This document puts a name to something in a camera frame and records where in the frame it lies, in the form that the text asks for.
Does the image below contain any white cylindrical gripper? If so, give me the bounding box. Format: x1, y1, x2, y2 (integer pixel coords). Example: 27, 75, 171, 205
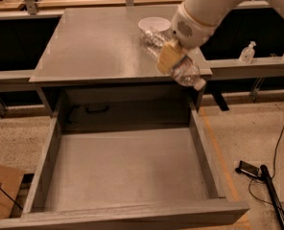
157, 3, 217, 75

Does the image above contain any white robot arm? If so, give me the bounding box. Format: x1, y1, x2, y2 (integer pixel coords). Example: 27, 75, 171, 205
157, 0, 284, 75

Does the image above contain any grey cabinet with counter top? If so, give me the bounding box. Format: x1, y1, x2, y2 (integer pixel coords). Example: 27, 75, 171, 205
29, 5, 213, 134

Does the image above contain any clear pump sanitizer bottle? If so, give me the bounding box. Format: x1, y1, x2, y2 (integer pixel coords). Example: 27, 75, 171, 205
239, 41, 256, 63

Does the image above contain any clear plastic water bottle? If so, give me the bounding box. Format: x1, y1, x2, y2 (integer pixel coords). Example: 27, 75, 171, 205
140, 32, 206, 91

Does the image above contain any grey metal shelf rail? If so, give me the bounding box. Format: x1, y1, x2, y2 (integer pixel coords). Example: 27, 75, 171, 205
0, 55, 284, 92

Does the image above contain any black bar on floor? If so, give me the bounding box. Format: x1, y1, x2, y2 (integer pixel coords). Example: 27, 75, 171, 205
260, 165, 284, 230

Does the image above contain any brown cardboard box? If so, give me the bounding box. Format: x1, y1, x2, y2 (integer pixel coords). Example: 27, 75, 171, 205
0, 165, 24, 219

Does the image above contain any grey open top drawer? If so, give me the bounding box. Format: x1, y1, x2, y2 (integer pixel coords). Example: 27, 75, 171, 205
0, 99, 250, 230

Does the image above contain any black power adapter on floor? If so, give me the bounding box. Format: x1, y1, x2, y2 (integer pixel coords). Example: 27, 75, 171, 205
235, 161, 259, 179

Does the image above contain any white ceramic bowl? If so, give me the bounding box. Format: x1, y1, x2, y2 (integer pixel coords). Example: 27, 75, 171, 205
138, 16, 171, 35

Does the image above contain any black cable on floor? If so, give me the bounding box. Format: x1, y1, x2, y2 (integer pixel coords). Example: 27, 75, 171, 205
248, 77, 284, 222

